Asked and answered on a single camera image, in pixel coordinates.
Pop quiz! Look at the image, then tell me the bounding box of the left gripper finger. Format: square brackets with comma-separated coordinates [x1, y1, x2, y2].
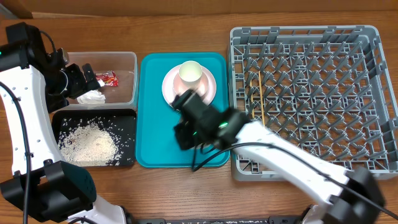
[65, 63, 88, 99]
[82, 63, 101, 91]

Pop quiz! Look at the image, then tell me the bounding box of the white napkin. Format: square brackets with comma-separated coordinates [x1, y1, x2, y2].
[77, 90, 106, 104]

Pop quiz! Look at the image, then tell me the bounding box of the red foil wrapper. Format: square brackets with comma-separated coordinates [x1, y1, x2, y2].
[96, 70, 119, 86]

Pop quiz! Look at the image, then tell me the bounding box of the white rice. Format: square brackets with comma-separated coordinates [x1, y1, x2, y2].
[57, 116, 136, 167]

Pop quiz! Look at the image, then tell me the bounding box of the white cup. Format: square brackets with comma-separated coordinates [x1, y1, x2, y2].
[178, 60, 203, 88]

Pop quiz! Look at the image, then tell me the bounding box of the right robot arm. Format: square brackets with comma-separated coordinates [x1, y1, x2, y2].
[171, 90, 386, 224]

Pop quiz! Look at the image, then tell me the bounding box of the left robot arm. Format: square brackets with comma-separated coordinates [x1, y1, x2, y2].
[1, 22, 134, 223]

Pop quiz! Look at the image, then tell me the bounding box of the grey dishwasher rack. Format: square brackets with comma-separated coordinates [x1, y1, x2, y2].
[228, 25, 397, 180]

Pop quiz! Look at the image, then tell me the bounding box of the teal serving tray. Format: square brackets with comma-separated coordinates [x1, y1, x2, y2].
[136, 52, 229, 168]

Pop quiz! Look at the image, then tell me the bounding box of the clear plastic bin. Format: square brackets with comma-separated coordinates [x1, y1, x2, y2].
[64, 52, 139, 110]

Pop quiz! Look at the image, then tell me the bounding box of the black plastic tray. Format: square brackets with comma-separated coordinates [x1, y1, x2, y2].
[51, 108, 137, 168]

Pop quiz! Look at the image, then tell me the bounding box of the large white plate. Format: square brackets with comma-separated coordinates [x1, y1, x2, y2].
[162, 64, 217, 105]

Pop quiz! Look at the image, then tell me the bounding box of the cardboard backdrop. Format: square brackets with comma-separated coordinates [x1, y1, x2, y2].
[1, 0, 397, 19]

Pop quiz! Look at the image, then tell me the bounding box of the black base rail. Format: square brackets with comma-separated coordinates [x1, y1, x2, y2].
[136, 215, 303, 224]

